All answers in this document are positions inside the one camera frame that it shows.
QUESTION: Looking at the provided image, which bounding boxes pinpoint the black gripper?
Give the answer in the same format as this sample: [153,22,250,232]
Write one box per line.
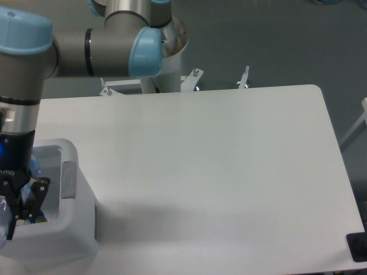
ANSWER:
[1,130,50,240]

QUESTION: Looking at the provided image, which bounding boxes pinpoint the crushed clear plastic bottle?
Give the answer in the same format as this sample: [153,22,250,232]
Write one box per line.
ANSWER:
[1,155,41,248]

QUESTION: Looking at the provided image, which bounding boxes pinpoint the white paper wrapper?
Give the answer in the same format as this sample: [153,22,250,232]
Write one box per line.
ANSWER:
[41,182,61,221]

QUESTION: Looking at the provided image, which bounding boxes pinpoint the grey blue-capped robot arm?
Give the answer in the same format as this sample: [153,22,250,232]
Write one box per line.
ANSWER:
[1,1,172,242]

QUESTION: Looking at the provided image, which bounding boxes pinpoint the white trash can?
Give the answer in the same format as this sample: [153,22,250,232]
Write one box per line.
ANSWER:
[1,139,99,267]

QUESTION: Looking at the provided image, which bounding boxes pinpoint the blue yellow snack packet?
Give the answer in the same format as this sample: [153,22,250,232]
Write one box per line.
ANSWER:
[26,210,48,224]

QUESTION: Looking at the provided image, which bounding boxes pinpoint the black device at table edge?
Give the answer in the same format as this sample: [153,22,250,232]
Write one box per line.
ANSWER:
[346,232,366,262]

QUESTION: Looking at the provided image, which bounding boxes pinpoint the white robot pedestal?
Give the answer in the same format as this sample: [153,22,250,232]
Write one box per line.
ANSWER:
[140,15,190,94]

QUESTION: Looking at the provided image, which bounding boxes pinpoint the white pedestal base frame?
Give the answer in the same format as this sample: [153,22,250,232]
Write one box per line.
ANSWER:
[99,65,251,97]

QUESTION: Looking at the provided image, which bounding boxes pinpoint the white frame at right edge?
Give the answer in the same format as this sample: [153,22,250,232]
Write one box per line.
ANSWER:
[339,98,366,152]

